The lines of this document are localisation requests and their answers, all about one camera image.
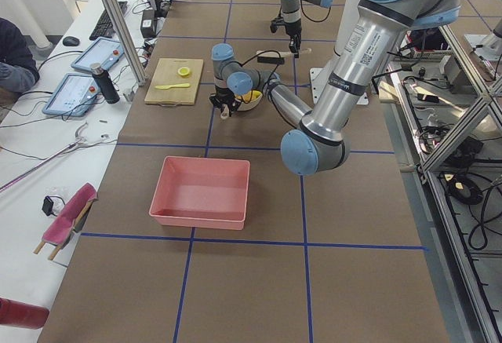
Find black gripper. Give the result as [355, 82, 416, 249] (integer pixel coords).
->
[288, 24, 302, 58]
[209, 93, 240, 118]

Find yellow toy corn cob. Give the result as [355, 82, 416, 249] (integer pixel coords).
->
[241, 90, 262, 104]

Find pink plastic bin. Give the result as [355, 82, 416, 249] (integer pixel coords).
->
[149, 156, 250, 231]

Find yellow plastic toy knife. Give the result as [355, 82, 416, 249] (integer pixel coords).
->
[155, 83, 191, 90]

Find yellow toy lemon slice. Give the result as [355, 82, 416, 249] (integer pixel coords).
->
[177, 67, 191, 78]

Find wooden cutting board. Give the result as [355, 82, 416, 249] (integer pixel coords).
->
[144, 58, 204, 106]

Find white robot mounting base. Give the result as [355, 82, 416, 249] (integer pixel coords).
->
[309, 0, 389, 105]

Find black power adapter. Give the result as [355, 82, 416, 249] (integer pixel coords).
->
[140, 9, 157, 38]

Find black water bottle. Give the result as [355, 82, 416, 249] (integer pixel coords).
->
[90, 63, 120, 104]

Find far teach pendant tablet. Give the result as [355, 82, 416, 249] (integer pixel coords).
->
[71, 37, 124, 73]

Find teach pendant tablet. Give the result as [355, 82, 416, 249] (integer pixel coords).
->
[42, 73, 100, 118]
[71, 37, 124, 73]

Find black keyboard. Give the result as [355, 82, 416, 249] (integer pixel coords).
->
[89, 10, 115, 41]

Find near teach pendant tablet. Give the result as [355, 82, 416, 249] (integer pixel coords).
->
[42, 73, 100, 118]

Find reacher grabber tool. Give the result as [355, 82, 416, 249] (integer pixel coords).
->
[0, 122, 118, 193]

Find black computer mouse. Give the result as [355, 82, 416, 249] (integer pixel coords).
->
[62, 36, 80, 47]

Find pink cloth on rack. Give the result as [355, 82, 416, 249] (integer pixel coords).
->
[42, 183, 97, 245]

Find seated person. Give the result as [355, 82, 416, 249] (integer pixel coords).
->
[1, 18, 40, 93]

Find red cylinder bottle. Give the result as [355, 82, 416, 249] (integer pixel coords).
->
[1, 298, 49, 330]

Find aluminium frame post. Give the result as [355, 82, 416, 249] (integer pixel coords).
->
[101, 0, 147, 86]

